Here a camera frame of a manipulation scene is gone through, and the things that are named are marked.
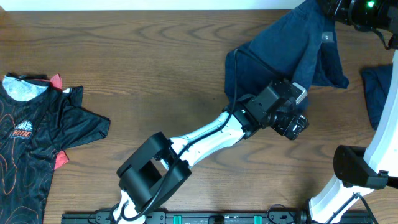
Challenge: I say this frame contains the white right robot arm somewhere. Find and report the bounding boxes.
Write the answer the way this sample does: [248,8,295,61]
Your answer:
[307,1,397,223]

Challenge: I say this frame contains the folded navy blue garment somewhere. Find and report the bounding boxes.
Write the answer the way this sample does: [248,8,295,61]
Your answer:
[360,64,393,130]

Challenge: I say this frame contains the dark blue denim shorts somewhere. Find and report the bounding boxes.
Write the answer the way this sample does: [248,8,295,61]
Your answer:
[224,0,349,101]

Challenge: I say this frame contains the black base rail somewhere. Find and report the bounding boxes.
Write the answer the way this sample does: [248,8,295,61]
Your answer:
[60,203,374,224]

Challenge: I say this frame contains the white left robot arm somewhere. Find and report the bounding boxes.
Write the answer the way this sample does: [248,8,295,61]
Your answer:
[109,80,309,223]

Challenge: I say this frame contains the black orange patterned t-shirt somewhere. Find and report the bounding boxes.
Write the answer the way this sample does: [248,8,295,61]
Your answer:
[1,73,111,223]

